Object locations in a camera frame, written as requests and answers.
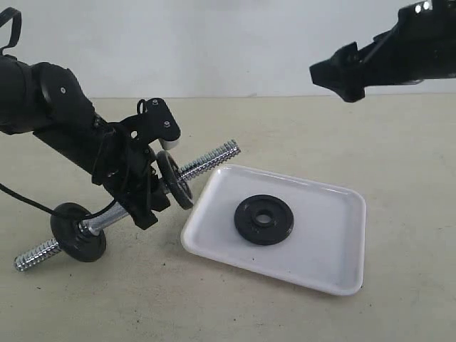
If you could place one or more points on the white rectangular tray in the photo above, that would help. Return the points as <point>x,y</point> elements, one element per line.
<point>324,251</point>

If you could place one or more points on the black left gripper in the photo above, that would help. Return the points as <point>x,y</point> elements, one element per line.
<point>123,166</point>

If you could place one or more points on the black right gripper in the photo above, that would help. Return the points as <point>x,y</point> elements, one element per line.
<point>420,46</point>

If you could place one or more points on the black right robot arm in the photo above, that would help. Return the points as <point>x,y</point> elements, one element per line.
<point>419,47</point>

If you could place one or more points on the black weight plate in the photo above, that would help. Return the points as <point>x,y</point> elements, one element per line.
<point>263,220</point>
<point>65,227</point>
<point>177,187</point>

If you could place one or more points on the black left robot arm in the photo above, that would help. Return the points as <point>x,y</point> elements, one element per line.
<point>47,100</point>

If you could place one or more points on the chrome threaded dumbbell bar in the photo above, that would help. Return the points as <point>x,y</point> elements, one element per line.
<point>96,223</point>

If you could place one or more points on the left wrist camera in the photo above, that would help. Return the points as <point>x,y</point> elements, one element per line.
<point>156,122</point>

